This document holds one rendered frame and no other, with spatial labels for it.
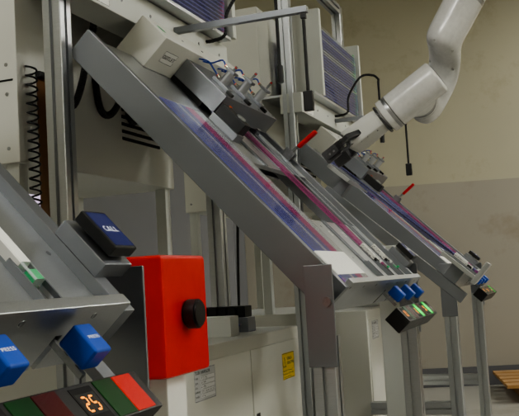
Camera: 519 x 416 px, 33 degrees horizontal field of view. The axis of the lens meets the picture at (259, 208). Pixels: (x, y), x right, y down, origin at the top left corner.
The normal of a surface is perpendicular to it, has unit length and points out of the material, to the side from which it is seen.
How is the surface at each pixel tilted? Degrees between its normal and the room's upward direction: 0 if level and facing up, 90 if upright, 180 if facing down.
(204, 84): 90
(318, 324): 90
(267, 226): 90
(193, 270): 90
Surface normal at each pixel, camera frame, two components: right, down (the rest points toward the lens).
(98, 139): 0.94, -0.08
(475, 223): -0.11, -0.07
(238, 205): -0.35, -0.06
